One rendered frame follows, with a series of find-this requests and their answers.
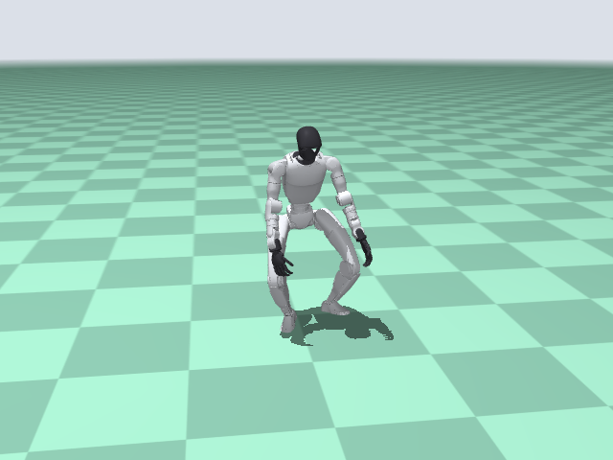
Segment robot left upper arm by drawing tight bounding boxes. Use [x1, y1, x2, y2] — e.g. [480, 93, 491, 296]
[323, 155, 352, 206]

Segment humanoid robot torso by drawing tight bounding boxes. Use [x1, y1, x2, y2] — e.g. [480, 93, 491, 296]
[282, 149, 327, 229]

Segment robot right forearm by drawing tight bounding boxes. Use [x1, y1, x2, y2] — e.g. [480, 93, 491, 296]
[265, 200, 280, 249]

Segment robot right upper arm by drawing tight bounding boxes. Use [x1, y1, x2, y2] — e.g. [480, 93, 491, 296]
[267, 159, 286, 214]

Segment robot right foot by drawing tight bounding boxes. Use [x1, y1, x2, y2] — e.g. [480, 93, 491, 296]
[280, 309, 297, 333]

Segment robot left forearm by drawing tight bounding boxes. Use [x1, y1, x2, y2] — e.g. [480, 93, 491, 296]
[343, 191, 365, 239]

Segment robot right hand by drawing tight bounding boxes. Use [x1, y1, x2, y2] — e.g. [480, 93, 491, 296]
[269, 239, 293, 276]

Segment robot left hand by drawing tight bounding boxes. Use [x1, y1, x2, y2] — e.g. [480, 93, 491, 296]
[355, 228, 373, 267]

